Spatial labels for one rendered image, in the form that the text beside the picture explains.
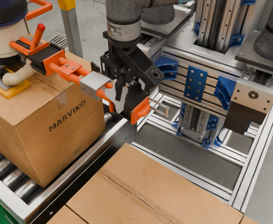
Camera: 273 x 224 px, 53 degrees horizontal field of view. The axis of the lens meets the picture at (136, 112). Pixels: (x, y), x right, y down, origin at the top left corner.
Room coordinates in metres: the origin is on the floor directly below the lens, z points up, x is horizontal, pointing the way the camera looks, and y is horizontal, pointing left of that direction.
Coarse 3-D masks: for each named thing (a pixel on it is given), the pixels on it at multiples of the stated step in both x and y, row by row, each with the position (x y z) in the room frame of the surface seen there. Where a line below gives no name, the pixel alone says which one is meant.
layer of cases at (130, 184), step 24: (120, 168) 0.68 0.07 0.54; (144, 168) 0.68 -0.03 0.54; (168, 168) 0.68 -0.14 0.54; (96, 192) 0.56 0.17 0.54; (120, 192) 0.56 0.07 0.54; (144, 192) 0.56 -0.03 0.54; (168, 192) 0.56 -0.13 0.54; (192, 192) 0.56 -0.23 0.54; (72, 216) 0.46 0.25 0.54; (96, 216) 0.46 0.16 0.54; (120, 216) 0.46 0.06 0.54; (144, 216) 0.46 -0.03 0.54; (168, 216) 0.46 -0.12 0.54; (192, 216) 0.46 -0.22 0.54; (216, 216) 0.46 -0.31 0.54; (240, 216) 0.46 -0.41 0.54
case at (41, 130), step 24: (0, 96) 0.72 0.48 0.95; (24, 96) 0.72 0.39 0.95; (48, 96) 0.72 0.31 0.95; (72, 96) 0.77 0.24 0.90; (0, 120) 0.63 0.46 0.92; (24, 120) 0.61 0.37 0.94; (48, 120) 0.67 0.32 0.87; (72, 120) 0.75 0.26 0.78; (96, 120) 0.86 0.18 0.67; (0, 144) 0.71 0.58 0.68; (24, 144) 0.58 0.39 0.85; (48, 144) 0.65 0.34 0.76; (72, 144) 0.73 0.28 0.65; (24, 168) 0.64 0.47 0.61; (48, 168) 0.62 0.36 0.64
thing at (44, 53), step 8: (40, 48) 0.79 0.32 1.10; (48, 48) 0.79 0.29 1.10; (56, 48) 0.79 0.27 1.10; (32, 56) 0.74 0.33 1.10; (40, 56) 0.75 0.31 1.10; (48, 56) 0.75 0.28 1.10; (56, 56) 0.74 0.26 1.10; (64, 56) 0.77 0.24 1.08; (32, 64) 0.74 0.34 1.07; (40, 64) 0.70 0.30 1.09; (48, 64) 0.71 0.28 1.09; (56, 64) 0.74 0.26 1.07; (40, 72) 0.71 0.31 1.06; (48, 72) 0.71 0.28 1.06
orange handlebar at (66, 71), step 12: (36, 0) 1.19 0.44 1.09; (36, 12) 1.08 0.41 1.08; (24, 48) 0.80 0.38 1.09; (60, 60) 0.74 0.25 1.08; (72, 60) 0.73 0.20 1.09; (60, 72) 0.68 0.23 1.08; (72, 72) 0.67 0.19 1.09; (84, 72) 0.68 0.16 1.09; (108, 84) 0.62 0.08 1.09; (144, 108) 0.52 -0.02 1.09
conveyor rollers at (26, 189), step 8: (8, 160) 0.72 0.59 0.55; (0, 168) 0.68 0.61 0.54; (8, 168) 0.70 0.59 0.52; (16, 168) 0.68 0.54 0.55; (8, 176) 0.64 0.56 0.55; (16, 176) 0.64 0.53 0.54; (8, 184) 0.60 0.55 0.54; (24, 184) 0.60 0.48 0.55; (32, 184) 0.60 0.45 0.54; (16, 192) 0.56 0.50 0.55; (24, 192) 0.56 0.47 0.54; (40, 192) 0.56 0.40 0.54; (32, 200) 0.53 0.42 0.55
